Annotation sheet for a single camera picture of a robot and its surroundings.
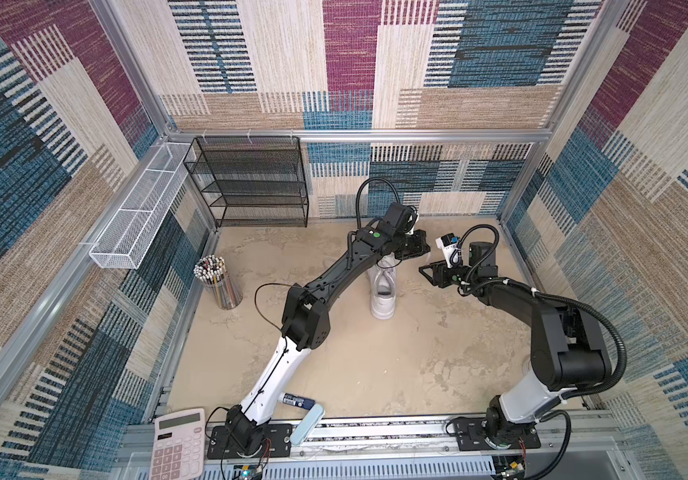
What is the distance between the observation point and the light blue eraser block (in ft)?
2.40

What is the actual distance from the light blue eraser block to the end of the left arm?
1.47ft

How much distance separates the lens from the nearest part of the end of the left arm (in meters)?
0.81
